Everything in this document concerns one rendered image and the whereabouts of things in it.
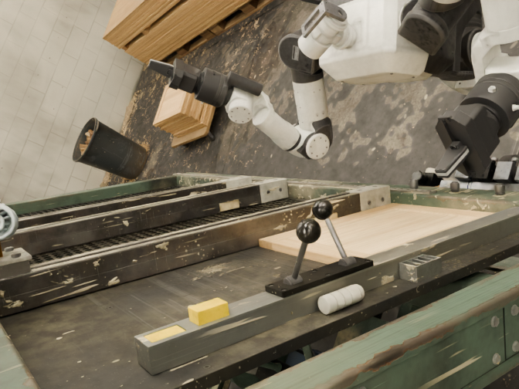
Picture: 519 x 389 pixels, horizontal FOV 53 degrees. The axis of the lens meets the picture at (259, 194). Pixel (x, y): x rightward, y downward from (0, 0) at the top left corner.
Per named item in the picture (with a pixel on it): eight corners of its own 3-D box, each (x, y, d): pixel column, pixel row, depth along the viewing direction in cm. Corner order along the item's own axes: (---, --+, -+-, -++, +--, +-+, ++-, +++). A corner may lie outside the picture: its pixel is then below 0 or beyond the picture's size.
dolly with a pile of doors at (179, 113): (232, 89, 471) (195, 66, 449) (217, 141, 454) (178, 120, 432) (195, 106, 518) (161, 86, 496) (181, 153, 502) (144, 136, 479)
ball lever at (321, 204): (364, 262, 89) (331, 193, 93) (348, 268, 87) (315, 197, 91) (351, 269, 92) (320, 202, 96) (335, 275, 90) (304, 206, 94)
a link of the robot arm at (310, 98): (320, 138, 166) (310, 69, 155) (342, 150, 155) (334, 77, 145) (288, 150, 163) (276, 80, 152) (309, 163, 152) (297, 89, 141)
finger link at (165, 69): (150, 57, 133) (174, 66, 135) (147, 69, 135) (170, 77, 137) (150, 59, 132) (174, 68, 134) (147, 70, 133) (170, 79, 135)
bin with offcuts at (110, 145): (155, 139, 568) (100, 111, 533) (141, 181, 552) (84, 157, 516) (134, 147, 608) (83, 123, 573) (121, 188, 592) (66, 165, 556)
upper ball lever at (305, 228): (307, 291, 84) (329, 225, 77) (289, 298, 82) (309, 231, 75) (293, 276, 86) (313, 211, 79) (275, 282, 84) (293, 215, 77)
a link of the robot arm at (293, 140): (252, 126, 152) (294, 160, 163) (267, 136, 144) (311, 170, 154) (274, 96, 152) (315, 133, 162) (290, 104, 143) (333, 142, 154)
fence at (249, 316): (536, 224, 120) (535, 208, 120) (152, 376, 68) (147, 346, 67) (514, 222, 124) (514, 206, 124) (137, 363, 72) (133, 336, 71)
